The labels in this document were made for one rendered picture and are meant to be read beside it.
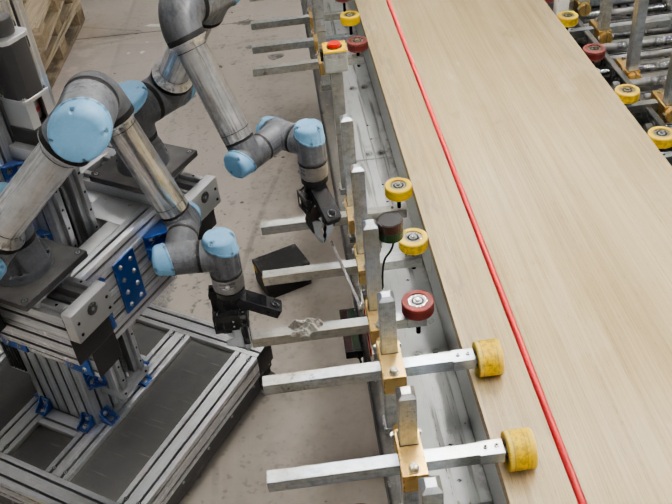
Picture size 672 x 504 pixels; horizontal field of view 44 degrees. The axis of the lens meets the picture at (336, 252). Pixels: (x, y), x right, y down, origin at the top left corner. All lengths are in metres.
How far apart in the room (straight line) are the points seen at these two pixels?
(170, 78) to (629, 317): 1.33
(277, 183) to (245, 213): 0.27
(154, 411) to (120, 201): 0.76
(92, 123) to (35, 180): 0.20
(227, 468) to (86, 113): 1.57
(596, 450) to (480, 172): 1.02
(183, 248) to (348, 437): 1.25
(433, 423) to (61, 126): 1.14
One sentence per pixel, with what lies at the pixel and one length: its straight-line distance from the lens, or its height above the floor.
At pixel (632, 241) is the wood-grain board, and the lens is 2.29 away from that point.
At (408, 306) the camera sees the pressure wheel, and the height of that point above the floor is 0.91.
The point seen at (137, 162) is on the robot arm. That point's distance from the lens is 1.90.
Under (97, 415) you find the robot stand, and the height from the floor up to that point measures 0.27.
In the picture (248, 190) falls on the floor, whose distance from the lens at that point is 4.12.
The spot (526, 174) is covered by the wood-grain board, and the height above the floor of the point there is 0.90.
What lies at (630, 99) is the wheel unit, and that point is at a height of 0.89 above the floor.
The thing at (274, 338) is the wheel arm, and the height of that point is 0.85.
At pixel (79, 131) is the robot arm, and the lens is 1.69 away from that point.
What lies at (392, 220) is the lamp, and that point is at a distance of 1.93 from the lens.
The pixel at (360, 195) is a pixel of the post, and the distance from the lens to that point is 2.17.
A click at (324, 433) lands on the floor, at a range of 2.95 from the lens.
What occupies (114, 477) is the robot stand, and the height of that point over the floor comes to 0.21.
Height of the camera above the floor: 2.29
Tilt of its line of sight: 39 degrees down
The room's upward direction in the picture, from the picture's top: 6 degrees counter-clockwise
